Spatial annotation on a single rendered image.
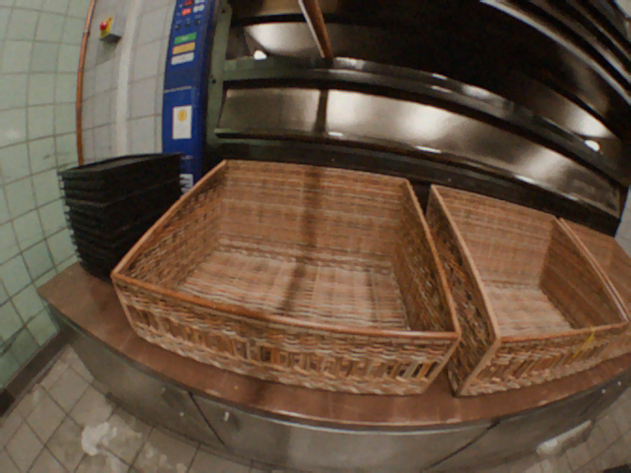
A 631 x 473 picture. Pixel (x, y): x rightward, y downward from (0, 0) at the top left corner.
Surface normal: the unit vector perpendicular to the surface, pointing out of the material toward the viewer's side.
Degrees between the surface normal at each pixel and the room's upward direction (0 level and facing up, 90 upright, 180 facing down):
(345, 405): 0
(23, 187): 90
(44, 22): 90
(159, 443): 0
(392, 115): 70
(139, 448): 0
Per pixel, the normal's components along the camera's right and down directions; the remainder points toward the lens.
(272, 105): -0.10, 0.06
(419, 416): 0.09, -0.91
